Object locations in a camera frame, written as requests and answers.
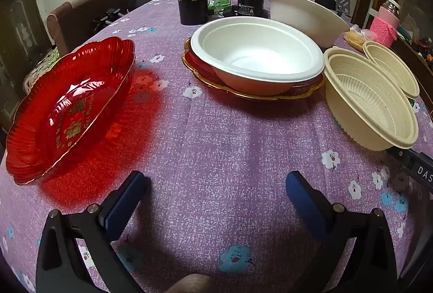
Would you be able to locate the black cylindrical holder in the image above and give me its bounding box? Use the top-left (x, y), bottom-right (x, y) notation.
top-left (178, 0), bottom-right (208, 26)

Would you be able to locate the pink bottle with knitted sleeve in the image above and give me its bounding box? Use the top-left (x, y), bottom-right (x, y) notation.
top-left (369, 0), bottom-right (401, 46)

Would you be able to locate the large white bowl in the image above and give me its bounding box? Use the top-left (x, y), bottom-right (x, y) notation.
top-left (265, 0), bottom-right (351, 49)

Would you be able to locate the white foam bowl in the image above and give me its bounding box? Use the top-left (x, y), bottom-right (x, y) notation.
top-left (190, 16), bottom-right (325, 95)

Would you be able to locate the black canister with label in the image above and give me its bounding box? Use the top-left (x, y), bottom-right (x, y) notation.
top-left (236, 0), bottom-right (259, 18)

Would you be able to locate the dark glass cabinet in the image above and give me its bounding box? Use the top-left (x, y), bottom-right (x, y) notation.
top-left (0, 0), bottom-right (51, 131)

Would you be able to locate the black tool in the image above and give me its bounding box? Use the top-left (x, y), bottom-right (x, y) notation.
top-left (93, 9), bottom-right (131, 31)

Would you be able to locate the yellow packet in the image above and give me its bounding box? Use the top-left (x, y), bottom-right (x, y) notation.
top-left (343, 25), bottom-right (373, 53)

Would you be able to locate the green packet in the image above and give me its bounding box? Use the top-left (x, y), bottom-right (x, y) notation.
top-left (207, 0), bottom-right (234, 18)

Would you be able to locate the brown chair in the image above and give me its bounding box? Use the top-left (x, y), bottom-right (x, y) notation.
top-left (47, 0), bottom-right (135, 57)

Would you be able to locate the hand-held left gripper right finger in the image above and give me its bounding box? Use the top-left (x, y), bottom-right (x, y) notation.
top-left (285, 170), bottom-right (398, 293)

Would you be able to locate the small cream ribbed bowl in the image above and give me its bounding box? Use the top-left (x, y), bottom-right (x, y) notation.
top-left (363, 40), bottom-right (421, 100)

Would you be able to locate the translucent red plate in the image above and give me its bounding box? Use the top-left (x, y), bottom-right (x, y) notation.
top-left (5, 36), bottom-right (136, 186)

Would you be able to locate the wooden cabinet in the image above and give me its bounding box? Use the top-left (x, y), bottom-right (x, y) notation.
top-left (392, 9), bottom-right (433, 77)

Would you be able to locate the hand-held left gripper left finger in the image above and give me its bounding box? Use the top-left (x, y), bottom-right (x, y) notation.
top-left (35, 170), bottom-right (151, 293)

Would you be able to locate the large cream ribbed bowl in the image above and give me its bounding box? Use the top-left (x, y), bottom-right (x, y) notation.
top-left (323, 47), bottom-right (420, 151)

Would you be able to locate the floral seat cushion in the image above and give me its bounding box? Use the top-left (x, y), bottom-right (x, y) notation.
top-left (24, 49), bottom-right (65, 94)

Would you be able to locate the purple floral tablecloth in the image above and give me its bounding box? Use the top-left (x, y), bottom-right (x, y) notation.
top-left (0, 0), bottom-right (433, 293)

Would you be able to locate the red plate with gold rim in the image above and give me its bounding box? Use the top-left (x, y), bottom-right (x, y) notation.
top-left (182, 37), bottom-right (326, 100)

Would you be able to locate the person's left hand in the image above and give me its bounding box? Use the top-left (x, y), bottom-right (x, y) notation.
top-left (169, 273), bottom-right (212, 293)

